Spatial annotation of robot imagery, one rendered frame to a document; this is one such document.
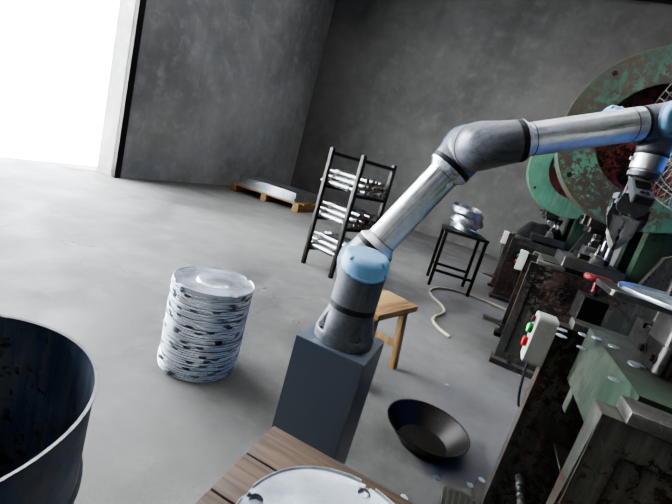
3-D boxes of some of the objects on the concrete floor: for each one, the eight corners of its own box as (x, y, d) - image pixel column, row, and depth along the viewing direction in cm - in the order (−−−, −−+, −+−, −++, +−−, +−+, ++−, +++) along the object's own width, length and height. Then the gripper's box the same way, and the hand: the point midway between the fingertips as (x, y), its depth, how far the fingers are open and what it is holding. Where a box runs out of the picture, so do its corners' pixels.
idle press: (477, 297, 375) (548, 109, 337) (477, 278, 467) (532, 128, 429) (662, 362, 332) (767, 154, 294) (622, 326, 425) (697, 165, 387)
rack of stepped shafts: (334, 280, 303) (369, 156, 283) (295, 259, 332) (325, 145, 311) (368, 278, 336) (401, 167, 315) (330, 259, 364) (359, 155, 343)
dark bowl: (371, 444, 135) (377, 426, 133) (393, 403, 162) (398, 388, 161) (459, 490, 125) (467, 472, 123) (466, 439, 152) (473, 423, 151)
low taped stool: (356, 387, 167) (379, 315, 160) (315, 359, 181) (335, 291, 174) (397, 368, 194) (419, 305, 186) (360, 345, 208) (378, 285, 201)
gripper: (656, 178, 108) (623, 252, 112) (619, 169, 111) (588, 242, 115) (669, 176, 100) (633, 256, 105) (628, 167, 103) (595, 245, 108)
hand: (614, 245), depth 107 cm, fingers closed
